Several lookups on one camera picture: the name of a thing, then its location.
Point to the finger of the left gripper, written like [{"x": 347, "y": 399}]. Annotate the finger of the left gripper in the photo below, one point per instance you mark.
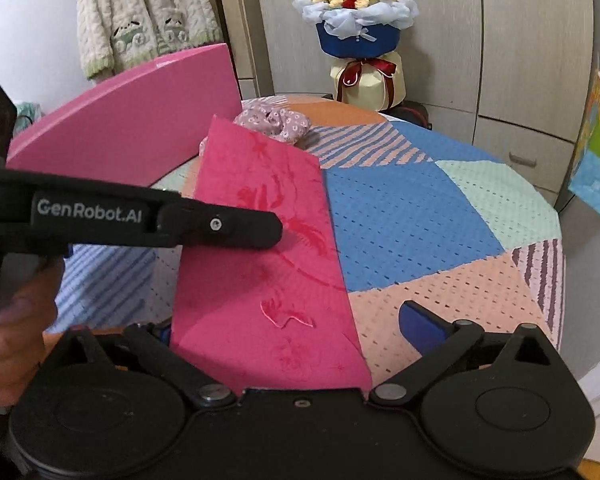
[{"x": 195, "y": 223}]

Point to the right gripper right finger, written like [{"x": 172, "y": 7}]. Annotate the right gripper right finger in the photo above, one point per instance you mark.
[{"x": 441, "y": 346}]

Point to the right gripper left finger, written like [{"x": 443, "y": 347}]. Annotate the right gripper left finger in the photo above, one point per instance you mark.
[{"x": 132, "y": 368}]

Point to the pink floral cloth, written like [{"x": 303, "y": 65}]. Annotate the pink floral cloth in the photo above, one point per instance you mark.
[{"x": 262, "y": 123}]

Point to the pink red towel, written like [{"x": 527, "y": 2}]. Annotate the pink red towel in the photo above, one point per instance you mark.
[{"x": 278, "y": 318}]

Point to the person's left hand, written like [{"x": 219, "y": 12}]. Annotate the person's left hand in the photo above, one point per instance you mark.
[{"x": 24, "y": 318}]

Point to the pink storage box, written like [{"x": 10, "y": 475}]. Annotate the pink storage box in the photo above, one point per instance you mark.
[{"x": 136, "y": 127}]

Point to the colourful patchwork table cover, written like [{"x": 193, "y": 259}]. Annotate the colourful patchwork table cover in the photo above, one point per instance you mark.
[{"x": 416, "y": 216}]

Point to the cream knitted cardigan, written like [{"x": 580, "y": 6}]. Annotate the cream knitted cardigan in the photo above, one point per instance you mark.
[{"x": 116, "y": 35}]

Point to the black suitcase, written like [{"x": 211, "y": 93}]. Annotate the black suitcase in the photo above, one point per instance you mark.
[{"x": 410, "y": 111}]

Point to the flower bouquet blue wrap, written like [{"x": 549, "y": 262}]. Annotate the flower bouquet blue wrap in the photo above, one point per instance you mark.
[{"x": 361, "y": 37}]

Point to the beige wardrobe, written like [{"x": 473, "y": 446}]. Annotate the beige wardrobe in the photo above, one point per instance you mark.
[{"x": 508, "y": 76}]

